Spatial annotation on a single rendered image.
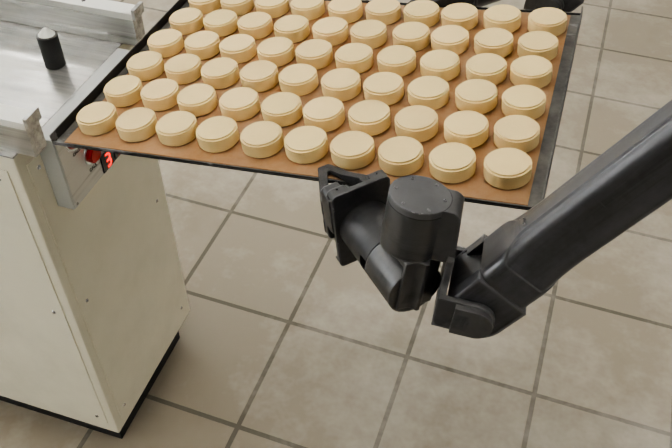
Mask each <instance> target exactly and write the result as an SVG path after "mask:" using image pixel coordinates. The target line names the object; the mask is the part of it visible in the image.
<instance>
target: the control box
mask: <svg viewBox="0 0 672 448"><path fill-rule="evenodd" d="M129 51H130V50H125V49H120V48H117V49H116V50H115V51H114V53H113V54H112V55H111V56H110V57H109V58H108V59H107V60H106V61H105V62H104V63H103V64H102V65H101V66H100V67H99V68H98V69H97V70H96V71H95V72H94V74H93V75H92V76H91V77H90V78H89V79H88V80H87V81H86V82H85V83H84V84H83V85H82V86H81V87H80V88H79V89H78V90H77V91H76V92H75V93H74V95H73V96H72V97H71V98H70V99H69V100H68V101H67V102H66V103H65V104H64V105H63V106H62V107H61V108H60V109H59V110H58V111H57V112H56V113H55V115H54V116H53V117H52V118H51V119H50V120H49V121H48V122H47V123H46V124H45V125H44V126H43V127H42V131H43V134H44V137H45V140H46V143H47V146H46V147H45V148H44V149H43V151H42V152H41V153H40V156H41V159H42V161H43V164H44V167H45V170H46V173H47V176H48V178H49V181H50V184H51V187H52V190H53V193H54V195H55V198H56V201H57V204H58V206H61V207H65V208H69V209H73V210H74V209H75V208H77V207H78V205H79V204H80V203H81V202H82V200H83V199H84V198H85V197H86V195H87V194H88V193H89V192H90V190H91V189H92V188H93V187H94V185H95V184H96V183H97V182H98V181H99V179H100V178H101V177H102V176H103V174H104V173H106V172H107V170H108V169H109V168H110V167H111V166H110V167H109V168H108V167H107V165H106V162H107V161H106V162H105V154H106V153H107V152H102V151H101V156H100V159H99V160H98V161H97V162H96V163H90V162H88V161H87V158H86V153H87V150H88V149H80V148H75V149H73V150H71V149H69V148H68V147H66V146H59V145H53V143H52V141H51V139H50V137H49V135H50V134H51V133H52V132H53V131H54V130H55V129H56V128H57V126H58V125H59V124H60V123H61V122H62V121H63V120H64V119H65V118H66V117H67V116H68V115H69V114H70V113H71V112H72V111H73V110H74V109H75V108H76V107H77V106H78V104H79V103H80V102H81V101H82V100H83V99H84V98H85V97H86V96H87V95H88V94H89V93H90V92H91V91H92V90H93V89H94V88H95V87H96V86H97V85H98V84H99V82H100V81H101V80H102V79H103V78H104V77H105V76H106V75H107V74H108V73H109V72H110V71H111V70H112V69H113V68H114V67H115V66H116V65H117V64H118V63H119V62H120V60H121V59H122V58H123V57H124V56H125V55H126V54H127V53H128V52H129ZM110 155H111V156H110V158H111V159H112V162H111V163H112V164H113V163H114V162H115V160H116V159H117V158H118V157H119V156H120V154H117V153H110ZM112 164H111V165H112Z"/></svg>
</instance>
